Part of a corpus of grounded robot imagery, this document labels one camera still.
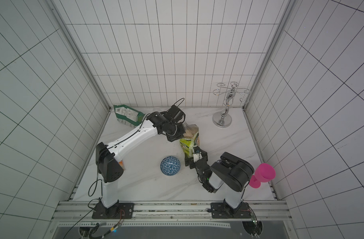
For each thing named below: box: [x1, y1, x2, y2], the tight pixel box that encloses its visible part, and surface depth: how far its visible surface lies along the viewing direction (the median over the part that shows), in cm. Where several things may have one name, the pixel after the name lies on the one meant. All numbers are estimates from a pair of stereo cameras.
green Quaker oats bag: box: [179, 121, 200, 158], surface depth 84 cm
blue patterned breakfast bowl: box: [160, 155, 181, 176], surface depth 88 cm
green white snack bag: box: [113, 104, 146, 128], surface depth 103 cm
